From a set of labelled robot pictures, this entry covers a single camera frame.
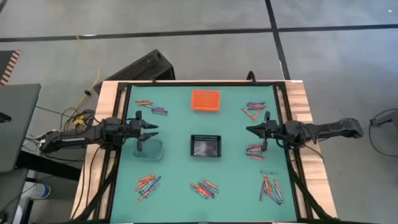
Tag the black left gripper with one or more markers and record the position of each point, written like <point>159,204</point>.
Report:
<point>133,129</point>

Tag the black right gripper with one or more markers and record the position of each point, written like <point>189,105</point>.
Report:
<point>273,129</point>

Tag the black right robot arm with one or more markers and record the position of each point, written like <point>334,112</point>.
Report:
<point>326,129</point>

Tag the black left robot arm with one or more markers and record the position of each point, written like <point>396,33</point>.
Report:
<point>77,138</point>

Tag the black plastic basket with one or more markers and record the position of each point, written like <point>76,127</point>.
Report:
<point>205,148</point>

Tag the black perforated metal case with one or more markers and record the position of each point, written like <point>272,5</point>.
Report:
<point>140,70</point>

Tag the orange plastic basket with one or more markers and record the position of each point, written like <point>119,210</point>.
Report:
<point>205,100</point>

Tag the yellow connector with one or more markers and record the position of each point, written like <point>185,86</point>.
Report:
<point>79,120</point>

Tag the black floor plug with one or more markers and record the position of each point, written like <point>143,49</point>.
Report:
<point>88,92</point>

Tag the black desk base bar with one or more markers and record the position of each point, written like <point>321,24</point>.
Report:
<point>46,165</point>

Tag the white blue bottle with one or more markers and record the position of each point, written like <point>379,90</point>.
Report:
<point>38,190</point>

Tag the grey desk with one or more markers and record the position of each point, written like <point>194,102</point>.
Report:
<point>15,124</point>

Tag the grey panel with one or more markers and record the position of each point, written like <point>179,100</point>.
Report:
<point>11,193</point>

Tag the orange black striped mat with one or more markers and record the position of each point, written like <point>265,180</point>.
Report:
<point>11,65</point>

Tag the black aluminium table frame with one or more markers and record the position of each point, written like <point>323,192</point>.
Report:
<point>202,83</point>

